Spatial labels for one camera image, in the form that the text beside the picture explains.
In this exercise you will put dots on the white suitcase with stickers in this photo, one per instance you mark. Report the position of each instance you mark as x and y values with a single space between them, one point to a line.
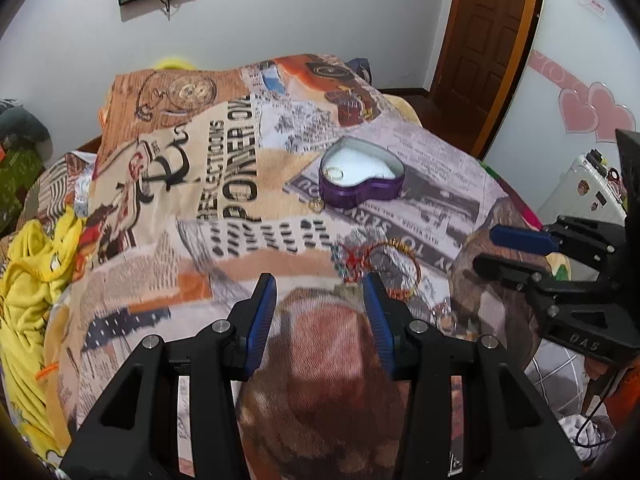
575 192

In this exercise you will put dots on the dark blue cushion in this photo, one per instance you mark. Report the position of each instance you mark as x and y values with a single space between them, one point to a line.
361 67

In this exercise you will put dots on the purple heart-shaped jewelry box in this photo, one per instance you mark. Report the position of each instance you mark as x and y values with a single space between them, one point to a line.
370 187

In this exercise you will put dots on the white paper notice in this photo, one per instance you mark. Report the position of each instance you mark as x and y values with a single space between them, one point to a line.
595 5

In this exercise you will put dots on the green patterned bag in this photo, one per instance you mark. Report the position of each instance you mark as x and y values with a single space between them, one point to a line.
17 180

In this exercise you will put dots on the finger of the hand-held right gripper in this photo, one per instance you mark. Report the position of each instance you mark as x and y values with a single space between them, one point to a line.
505 267
520 240

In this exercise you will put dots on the brown wooden door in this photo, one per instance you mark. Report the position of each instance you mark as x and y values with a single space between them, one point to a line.
490 50

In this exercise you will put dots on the yellow foam tube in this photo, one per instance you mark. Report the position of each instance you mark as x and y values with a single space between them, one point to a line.
172 63

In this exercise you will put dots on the printed blanket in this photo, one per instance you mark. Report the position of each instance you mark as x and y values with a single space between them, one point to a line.
200 240

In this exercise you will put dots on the white checked quilt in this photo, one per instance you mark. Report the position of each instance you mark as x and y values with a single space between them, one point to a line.
555 375

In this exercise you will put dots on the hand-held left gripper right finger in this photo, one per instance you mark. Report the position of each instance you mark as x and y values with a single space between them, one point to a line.
376 317

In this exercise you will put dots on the white wardrobe door with hearts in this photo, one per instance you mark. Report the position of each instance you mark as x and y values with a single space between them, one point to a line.
580 60

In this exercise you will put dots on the yellow cloth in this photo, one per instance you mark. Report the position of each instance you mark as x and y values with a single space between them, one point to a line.
30 280

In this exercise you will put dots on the small silver earring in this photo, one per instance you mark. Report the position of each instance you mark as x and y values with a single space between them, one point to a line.
444 321

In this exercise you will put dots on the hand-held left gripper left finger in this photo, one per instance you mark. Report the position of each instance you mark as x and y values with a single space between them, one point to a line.
261 317

